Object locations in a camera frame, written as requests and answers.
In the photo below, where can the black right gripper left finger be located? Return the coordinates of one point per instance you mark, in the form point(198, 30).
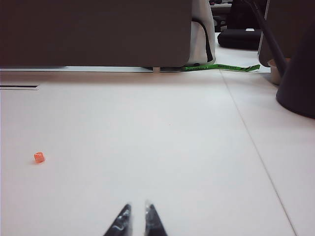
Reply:
point(120, 222)

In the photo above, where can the green tape strip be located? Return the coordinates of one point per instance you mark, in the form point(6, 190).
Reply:
point(221, 67)

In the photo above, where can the wide brown desk partition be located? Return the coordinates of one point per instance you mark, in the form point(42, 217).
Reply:
point(98, 32)

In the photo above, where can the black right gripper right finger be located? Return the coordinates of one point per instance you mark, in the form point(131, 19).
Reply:
point(153, 221)

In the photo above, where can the narrow brown desk partition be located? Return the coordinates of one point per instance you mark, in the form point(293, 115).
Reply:
point(283, 22)

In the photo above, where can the white partition foot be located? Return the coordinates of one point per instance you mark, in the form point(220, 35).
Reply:
point(156, 69)

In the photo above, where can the black zippered case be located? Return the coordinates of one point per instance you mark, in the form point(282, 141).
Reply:
point(238, 39)

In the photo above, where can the small beige paper bowl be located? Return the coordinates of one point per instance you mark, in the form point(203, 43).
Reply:
point(274, 73)

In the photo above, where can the orange die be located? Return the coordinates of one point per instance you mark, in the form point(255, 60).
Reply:
point(39, 157)

